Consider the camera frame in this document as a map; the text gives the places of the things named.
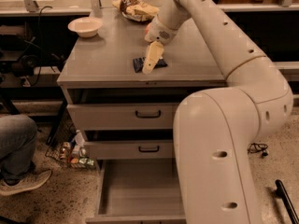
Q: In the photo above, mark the grey sneaker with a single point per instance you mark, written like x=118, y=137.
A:
x=30, y=182

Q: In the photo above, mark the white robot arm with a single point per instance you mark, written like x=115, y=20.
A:
x=213, y=128

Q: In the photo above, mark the grey drawer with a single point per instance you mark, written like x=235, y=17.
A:
x=135, y=144
x=126, y=109
x=142, y=191

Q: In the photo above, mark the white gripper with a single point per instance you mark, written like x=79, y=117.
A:
x=161, y=32

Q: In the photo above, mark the dark blue rxbar wrapper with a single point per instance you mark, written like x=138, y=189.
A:
x=138, y=64

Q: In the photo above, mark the person leg in jeans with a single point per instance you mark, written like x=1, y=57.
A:
x=17, y=146

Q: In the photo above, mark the grey drawer cabinet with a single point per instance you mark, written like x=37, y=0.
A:
x=105, y=61

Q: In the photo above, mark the grey middle drawer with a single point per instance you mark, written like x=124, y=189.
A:
x=135, y=144

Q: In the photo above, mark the orange round fruit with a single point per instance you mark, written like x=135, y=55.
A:
x=147, y=29

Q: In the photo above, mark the yellow brown chip bag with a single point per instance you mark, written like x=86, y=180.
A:
x=136, y=10

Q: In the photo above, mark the wire basket with groceries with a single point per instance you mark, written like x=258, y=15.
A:
x=66, y=149

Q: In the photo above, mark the grey bottom drawer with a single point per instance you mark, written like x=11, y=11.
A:
x=142, y=191

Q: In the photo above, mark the black metal bar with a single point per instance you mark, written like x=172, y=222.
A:
x=282, y=193

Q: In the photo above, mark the white bowl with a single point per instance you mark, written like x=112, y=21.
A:
x=86, y=26

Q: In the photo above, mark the grey top drawer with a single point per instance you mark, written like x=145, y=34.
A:
x=126, y=109

